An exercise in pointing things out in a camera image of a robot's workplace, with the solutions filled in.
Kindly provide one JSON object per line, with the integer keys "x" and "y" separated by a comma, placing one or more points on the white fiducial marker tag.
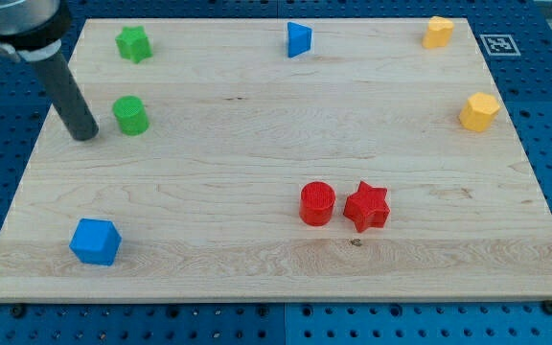
{"x": 500, "y": 45}

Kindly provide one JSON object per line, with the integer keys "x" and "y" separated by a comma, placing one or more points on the light wooden board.
{"x": 207, "y": 199}

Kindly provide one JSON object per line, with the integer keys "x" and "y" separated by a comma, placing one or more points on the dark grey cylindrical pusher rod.
{"x": 66, "y": 96}

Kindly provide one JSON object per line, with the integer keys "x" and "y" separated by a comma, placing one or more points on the red cylinder block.
{"x": 317, "y": 201}

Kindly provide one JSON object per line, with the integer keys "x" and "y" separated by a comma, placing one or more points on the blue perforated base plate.
{"x": 525, "y": 81}

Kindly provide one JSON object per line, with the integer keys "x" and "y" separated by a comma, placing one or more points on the blue cube block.
{"x": 95, "y": 241}

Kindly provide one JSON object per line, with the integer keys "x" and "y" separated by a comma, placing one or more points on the yellow hexagon block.
{"x": 479, "y": 112}

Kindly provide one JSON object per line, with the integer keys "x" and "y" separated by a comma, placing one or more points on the red star block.
{"x": 367, "y": 207}

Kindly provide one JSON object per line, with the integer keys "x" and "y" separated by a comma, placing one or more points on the green cylinder block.
{"x": 131, "y": 115}

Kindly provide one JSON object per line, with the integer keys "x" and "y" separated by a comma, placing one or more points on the blue triangle block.
{"x": 299, "y": 39}

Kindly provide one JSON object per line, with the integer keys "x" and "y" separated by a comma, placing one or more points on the yellow heart block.
{"x": 438, "y": 32}

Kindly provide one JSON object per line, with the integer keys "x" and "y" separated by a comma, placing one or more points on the green star block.
{"x": 133, "y": 44}

